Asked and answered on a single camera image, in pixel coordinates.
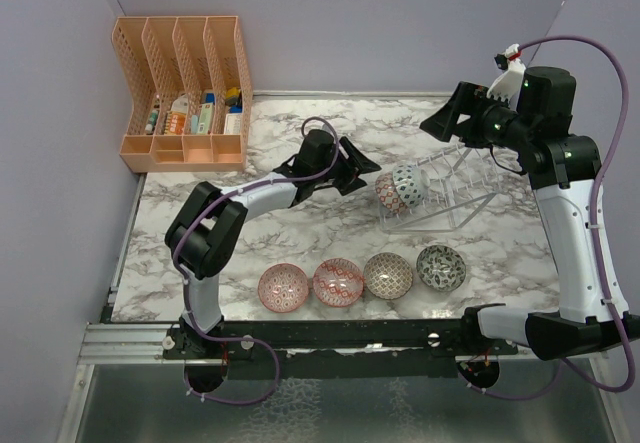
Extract brown lattice pattern bowl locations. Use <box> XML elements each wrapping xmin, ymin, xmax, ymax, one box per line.
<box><xmin>363</xmin><ymin>252</ymin><xmax>413</xmax><ymax>300</ymax></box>

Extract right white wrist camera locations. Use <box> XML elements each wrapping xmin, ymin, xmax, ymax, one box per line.
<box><xmin>486</xmin><ymin>44</ymin><xmax>526</xmax><ymax>103</ymax></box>

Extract red diamond pattern bowl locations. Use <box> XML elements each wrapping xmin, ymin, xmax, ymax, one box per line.
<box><xmin>312</xmin><ymin>258</ymin><xmax>365</xmax><ymax>308</ymax></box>

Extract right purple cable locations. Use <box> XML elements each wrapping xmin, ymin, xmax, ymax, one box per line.
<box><xmin>462</xmin><ymin>35</ymin><xmax>639</xmax><ymax>402</ymax></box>

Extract yellow black toy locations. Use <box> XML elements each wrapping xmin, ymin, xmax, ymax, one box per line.
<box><xmin>225</xmin><ymin>87</ymin><xmax>242</xmax><ymax>107</ymax></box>

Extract black white leaf bowl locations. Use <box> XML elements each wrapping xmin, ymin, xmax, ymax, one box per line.
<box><xmin>416</xmin><ymin>245</ymin><xmax>467</xmax><ymax>292</ymax></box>

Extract peach plastic desk organizer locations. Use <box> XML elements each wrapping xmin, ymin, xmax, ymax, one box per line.
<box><xmin>112</xmin><ymin>16</ymin><xmax>253</xmax><ymax>174</ymax></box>

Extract white wire dish rack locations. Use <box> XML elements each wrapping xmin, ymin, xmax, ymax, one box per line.
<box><xmin>378</xmin><ymin>144</ymin><xmax>500</xmax><ymax>234</ymax></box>

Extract orange white box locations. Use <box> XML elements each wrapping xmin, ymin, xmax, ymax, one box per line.
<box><xmin>164</xmin><ymin>93</ymin><xmax>189</xmax><ymax>136</ymax></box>

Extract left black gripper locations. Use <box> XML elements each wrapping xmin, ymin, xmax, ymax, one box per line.
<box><xmin>313</xmin><ymin>137</ymin><xmax>380</xmax><ymax>195</ymax></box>

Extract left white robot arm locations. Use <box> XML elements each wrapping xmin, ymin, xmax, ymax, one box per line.
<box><xmin>165</xmin><ymin>129</ymin><xmax>381</xmax><ymax>358</ymax></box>

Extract black mounting rail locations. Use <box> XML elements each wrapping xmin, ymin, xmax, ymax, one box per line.
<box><xmin>99</xmin><ymin>287</ymin><xmax>521</xmax><ymax>379</ymax></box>

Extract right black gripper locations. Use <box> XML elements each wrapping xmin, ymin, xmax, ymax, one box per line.
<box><xmin>421</xmin><ymin>80</ymin><xmax>535</xmax><ymax>151</ymax></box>

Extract blue triangle pattern bowl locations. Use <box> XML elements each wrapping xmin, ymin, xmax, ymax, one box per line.
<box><xmin>375</xmin><ymin>172</ymin><xmax>408</xmax><ymax>214</ymax></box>

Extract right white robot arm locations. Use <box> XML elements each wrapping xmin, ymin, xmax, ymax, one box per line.
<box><xmin>420</xmin><ymin>66</ymin><xmax>639</xmax><ymax>360</ymax></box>

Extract aluminium extrusion frame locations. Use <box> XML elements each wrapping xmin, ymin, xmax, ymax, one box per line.
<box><xmin>78</xmin><ymin>323</ymin><xmax>171</xmax><ymax>365</ymax></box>

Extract pink pattern bowl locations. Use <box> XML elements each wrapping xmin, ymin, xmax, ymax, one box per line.
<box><xmin>257</xmin><ymin>263</ymin><xmax>309</xmax><ymax>313</ymax></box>

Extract blue diamond dot bowl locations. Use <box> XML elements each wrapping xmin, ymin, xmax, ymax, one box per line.
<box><xmin>392</xmin><ymin>164</ymin><xmax>430</xmax><ymax>209</ymax></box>

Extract green white box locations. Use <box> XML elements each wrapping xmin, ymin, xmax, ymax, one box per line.
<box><xmin>191</xmin><ymin>102</ymin><xmax>215</xmax><ymax>135</ymax></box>

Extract small marker bottles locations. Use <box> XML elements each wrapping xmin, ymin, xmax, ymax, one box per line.
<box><xmin>144</xmin><ymin>94</ymin><xmax>161</xmax><ymax>135</ymax></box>

